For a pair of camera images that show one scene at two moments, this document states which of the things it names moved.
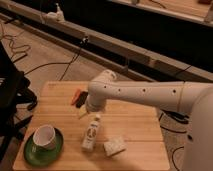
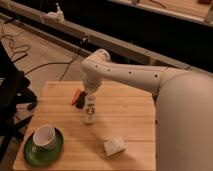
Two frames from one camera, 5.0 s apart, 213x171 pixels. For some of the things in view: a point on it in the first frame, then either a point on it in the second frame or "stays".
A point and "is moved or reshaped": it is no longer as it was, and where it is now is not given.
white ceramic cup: (45, 137) stays
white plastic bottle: (90, 134) is moved or reshaped
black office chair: (13, 92) stays
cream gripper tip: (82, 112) -> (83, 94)
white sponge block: (114, 145) stays
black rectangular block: (81, 99) stays
